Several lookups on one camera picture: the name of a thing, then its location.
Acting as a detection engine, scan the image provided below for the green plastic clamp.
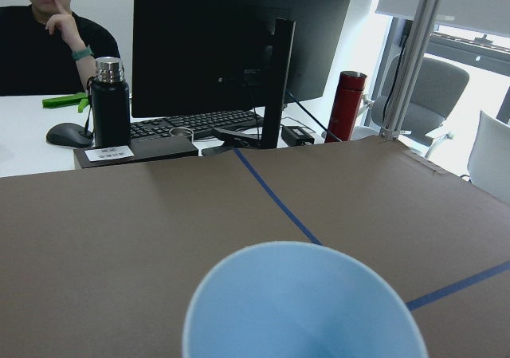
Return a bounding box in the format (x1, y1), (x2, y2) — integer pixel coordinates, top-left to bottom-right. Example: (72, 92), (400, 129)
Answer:
(41, 92), (88, 113)

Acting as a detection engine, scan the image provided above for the white office chair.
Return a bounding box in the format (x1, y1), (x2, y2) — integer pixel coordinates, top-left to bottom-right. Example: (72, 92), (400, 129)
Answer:
(461, 110), (509, 204)

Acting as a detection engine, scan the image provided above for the red thermos bottle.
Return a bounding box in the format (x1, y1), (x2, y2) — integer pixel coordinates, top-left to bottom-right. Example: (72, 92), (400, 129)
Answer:
(328, 71), (367, 140)

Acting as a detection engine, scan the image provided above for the aluminium frame post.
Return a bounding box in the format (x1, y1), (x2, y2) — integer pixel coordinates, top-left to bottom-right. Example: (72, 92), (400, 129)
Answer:
(380, 0), (441, 141)

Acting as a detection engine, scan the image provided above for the light blue plastic cup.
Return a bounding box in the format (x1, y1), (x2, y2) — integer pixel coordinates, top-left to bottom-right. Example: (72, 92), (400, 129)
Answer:
(182, 241), (428, 357)

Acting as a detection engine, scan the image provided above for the black thermos bottle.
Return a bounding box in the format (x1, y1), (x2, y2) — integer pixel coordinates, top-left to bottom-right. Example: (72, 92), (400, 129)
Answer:
(89, 57), (130, 148)

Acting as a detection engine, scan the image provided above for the black computer monitor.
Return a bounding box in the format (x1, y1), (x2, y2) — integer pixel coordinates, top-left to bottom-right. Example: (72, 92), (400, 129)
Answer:
(131, 0), (351, 148)

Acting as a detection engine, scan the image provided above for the black keyboard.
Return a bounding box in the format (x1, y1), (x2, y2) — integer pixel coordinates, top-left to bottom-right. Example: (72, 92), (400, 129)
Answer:
(130, 110), (263, 140)

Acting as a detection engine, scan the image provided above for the seated person in black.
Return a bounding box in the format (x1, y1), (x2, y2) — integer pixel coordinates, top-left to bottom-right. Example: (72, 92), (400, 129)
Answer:
(1, 0), (120, 96)

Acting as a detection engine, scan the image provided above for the black box with label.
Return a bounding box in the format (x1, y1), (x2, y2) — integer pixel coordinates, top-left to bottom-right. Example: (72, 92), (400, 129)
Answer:
(73, 136), (198, 169)

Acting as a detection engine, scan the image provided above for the black computer mouse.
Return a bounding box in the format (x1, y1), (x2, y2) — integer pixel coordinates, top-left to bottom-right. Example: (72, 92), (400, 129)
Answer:
(46, 123), (93, 148)

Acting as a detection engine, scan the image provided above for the grey office chair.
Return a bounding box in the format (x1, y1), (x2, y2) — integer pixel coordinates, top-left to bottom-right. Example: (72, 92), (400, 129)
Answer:
(368, 54), (471, 159)

